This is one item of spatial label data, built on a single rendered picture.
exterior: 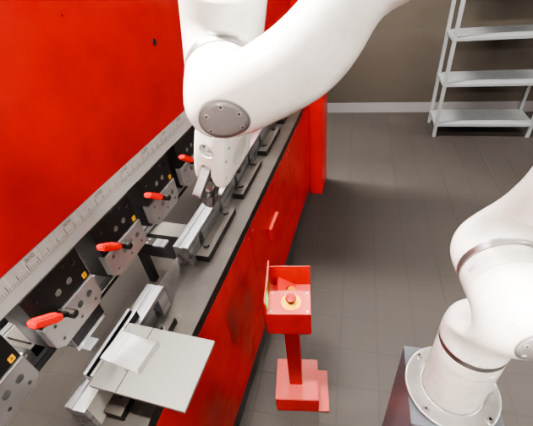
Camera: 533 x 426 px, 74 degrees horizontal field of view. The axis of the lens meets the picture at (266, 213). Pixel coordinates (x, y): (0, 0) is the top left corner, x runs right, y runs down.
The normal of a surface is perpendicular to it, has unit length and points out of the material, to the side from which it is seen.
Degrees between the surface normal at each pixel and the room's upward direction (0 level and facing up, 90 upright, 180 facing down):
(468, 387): 90
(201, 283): 0
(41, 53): 90
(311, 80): 103
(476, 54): 90
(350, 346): 0
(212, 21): 107
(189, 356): 0
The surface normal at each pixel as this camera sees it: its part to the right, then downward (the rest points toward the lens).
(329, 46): 0.59, 0.48
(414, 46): -0.21, 0.63
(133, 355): -0.09, -0.78
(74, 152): 0.96, 0.10
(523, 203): -0.98, 0.18
